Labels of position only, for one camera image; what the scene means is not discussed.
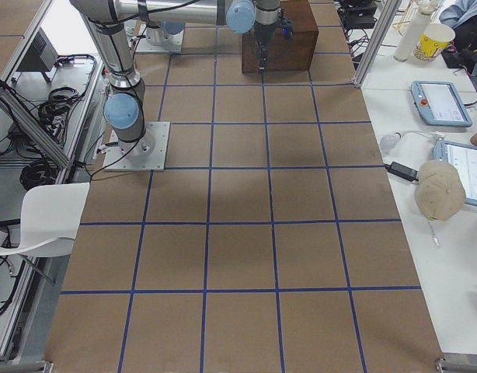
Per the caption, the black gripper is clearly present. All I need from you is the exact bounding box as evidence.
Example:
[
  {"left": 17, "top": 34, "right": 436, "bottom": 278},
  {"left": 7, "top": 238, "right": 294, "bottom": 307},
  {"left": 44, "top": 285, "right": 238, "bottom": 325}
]
[{"left": 253, "top": 21, "right": 278, "bottom": 74}]

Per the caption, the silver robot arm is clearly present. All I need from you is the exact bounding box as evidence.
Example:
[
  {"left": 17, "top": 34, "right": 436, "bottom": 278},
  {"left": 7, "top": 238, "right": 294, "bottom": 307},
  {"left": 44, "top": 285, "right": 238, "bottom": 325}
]
[
  {"left": 145, "top": 21, "right": 186, "bottom": 46},
  {"left": 71, "top": 1, "right": 280, "bottom": 101}
]

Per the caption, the dark brown wooden cabinet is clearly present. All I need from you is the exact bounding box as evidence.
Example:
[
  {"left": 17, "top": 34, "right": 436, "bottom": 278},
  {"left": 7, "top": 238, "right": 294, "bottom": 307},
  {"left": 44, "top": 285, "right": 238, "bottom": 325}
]
[{"left": 242, "top": 1, "right": 319, "bottom": 73}]

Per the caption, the white cardboard tube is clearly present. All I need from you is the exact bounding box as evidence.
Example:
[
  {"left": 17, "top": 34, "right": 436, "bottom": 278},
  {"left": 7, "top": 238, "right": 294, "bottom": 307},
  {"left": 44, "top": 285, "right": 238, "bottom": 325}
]
[{"left": 393, "top": 6, "right": 434, "bottom": 62}]

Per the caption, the white light bulb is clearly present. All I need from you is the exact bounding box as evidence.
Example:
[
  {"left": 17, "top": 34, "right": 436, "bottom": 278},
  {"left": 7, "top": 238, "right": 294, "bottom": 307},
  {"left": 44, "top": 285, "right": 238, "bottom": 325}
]
[{"left": 379, "top": 132, "right": 402, "bottom": 152}]

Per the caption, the yellow popcorn cup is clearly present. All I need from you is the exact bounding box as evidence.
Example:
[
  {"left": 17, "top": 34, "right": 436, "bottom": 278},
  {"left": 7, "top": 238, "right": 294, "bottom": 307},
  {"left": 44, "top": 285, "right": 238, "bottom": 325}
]
[{"left": 413, "top": 23, "right": 455, "bottom": 61}]

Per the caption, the black power brick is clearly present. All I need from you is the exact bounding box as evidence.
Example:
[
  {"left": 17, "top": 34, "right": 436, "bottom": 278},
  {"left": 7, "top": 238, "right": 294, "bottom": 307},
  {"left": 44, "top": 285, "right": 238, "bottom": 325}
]
[{"left": 385, "top": 162, "right": 418, "bottom": 182}]

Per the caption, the upper blue teach pendant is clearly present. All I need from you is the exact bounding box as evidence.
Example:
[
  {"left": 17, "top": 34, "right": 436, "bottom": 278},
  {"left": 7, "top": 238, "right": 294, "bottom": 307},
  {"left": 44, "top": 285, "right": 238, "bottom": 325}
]
[{"left": 410, "top": 81, "right": 472, "bottom": 127}]

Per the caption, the blue teach pendant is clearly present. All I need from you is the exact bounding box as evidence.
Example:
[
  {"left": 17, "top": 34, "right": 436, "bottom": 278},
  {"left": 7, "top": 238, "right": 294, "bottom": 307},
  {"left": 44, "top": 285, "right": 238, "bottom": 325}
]
[
  {"left": 410, "top": 81, "right": 472, "bottom": 127},
  {"left": 432, "top": 140, "right": 477, "bottom": 207}
]

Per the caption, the beige baseball cap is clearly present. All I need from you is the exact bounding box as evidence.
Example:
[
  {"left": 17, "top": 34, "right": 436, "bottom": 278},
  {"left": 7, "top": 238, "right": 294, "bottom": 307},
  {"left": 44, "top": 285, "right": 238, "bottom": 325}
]
[{"left": 415, "top": 160, "right": 466, "bottom": 221}]

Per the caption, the lower blue teach pendant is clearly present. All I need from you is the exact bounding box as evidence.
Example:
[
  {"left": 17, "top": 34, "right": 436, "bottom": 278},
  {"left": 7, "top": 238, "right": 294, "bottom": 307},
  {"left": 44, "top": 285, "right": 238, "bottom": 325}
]
[{"left": 432, "top": 140, "right": 477, "bottom": 207}]

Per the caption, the white plastic chair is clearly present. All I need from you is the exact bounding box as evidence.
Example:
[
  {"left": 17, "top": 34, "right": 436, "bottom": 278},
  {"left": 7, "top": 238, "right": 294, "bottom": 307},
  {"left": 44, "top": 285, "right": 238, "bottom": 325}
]
[{"left": 0, "top": 183, "right": 90, "bottom": 258}]

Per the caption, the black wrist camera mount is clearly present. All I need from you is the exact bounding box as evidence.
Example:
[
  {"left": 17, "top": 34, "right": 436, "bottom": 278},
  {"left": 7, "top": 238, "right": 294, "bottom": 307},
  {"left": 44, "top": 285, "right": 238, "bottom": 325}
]
[{"left": 279, "top": 9, "right": 294, "bottom": 40}]

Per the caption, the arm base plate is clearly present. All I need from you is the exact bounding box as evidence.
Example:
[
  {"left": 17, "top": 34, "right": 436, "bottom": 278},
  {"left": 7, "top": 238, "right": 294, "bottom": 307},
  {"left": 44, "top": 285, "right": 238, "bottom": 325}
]
[
  {"left": 134, "top": 22, "right": 185, "bottom": 54},
  {"left": 103, "top": 121, "right": 170, "bottom": 172}
]

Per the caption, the aluminium frame post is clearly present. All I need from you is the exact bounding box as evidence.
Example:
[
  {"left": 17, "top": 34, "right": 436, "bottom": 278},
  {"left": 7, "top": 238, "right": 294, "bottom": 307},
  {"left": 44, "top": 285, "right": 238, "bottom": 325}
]
[{"left": 352, "top": 0, "right": 401, "bottom": 88}]

